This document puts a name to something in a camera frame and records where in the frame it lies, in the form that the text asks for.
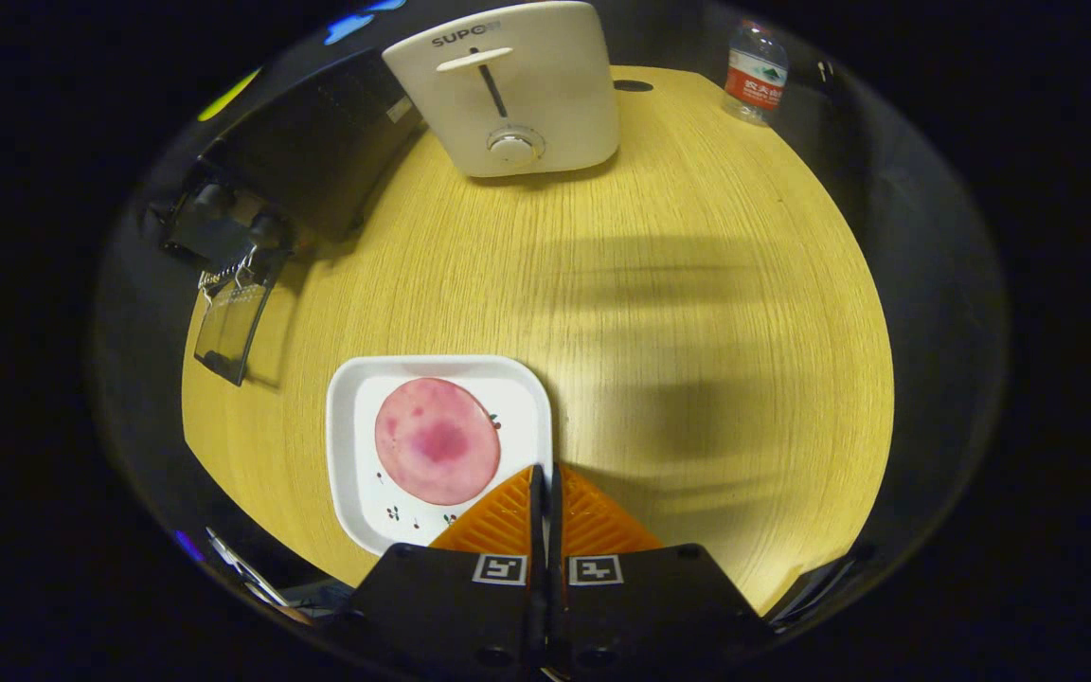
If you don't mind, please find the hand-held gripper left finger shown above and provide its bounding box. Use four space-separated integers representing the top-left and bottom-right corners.
347 464 546 678

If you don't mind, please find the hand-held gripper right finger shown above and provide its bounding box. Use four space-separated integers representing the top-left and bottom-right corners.
545 464 774 673

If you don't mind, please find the pink round ham slice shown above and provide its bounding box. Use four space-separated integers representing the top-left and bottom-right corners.
374 378 502 506

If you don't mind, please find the white square plate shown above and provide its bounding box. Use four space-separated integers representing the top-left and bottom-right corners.
326 355 554 557

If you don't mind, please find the black toaster oven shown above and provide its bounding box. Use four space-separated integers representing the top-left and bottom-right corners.
143 47 425 387

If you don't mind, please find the white pop-up toaster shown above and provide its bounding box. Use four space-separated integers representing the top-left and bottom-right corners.
382 0 620 179

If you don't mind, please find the clear red label water bottle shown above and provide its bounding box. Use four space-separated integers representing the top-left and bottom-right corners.
722 19 790 127

